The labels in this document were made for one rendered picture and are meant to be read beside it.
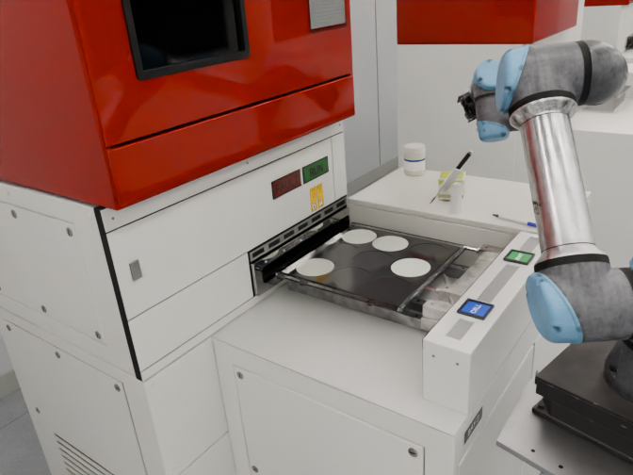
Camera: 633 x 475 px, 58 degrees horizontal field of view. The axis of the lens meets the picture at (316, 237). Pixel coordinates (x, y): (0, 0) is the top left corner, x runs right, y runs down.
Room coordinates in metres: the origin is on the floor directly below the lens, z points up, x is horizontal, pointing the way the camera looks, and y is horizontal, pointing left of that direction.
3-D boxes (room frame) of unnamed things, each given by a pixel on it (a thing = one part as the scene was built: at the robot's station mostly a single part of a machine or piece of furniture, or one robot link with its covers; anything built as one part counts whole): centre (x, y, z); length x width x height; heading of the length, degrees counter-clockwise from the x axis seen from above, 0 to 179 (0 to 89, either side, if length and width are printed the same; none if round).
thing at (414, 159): (1.83, -0.35, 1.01); 0.07 x 0.07 x 0.10
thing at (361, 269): (1.34, -0.14, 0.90); 0.34 x 0.34 x 0.01; 52
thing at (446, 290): (1.13, -0.31, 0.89); 0.08 x 0.03 x 0.03; 52
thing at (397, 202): (1.59, -0.46, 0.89); 0.62 x 0.35 x 0.14; 52
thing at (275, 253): (1.46, 0.03, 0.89); 0.44 x 0.02 x 0.10; 142
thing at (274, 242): (1.46, 0.04, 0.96); 0.44 x 0.01 x 0.02; 142
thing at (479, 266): (1.19, -0.36, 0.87); 0.36 x 0.08 x 0.03; 142
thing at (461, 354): (1.07, -0.39, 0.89); 0.55 x 0.09 x 0.14; 142
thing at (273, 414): (1.34, -0.27, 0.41); 0.97 x 0.64 x 0.82; 142
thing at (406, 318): (1.21, -0.12, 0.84); 0.50 x 0.02 x 0.03; 52
